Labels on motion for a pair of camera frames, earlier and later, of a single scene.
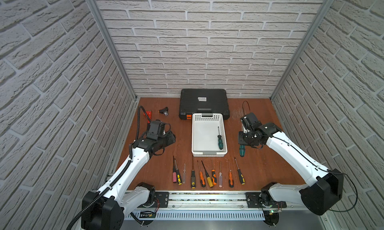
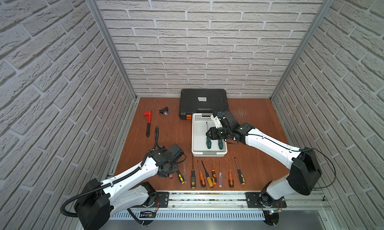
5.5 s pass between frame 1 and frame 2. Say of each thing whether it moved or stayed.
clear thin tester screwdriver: stayed
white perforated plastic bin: stayed
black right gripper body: moved
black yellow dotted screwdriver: stayed
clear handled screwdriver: stayed
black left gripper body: moved
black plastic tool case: stayed
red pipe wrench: stayed
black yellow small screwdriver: moved
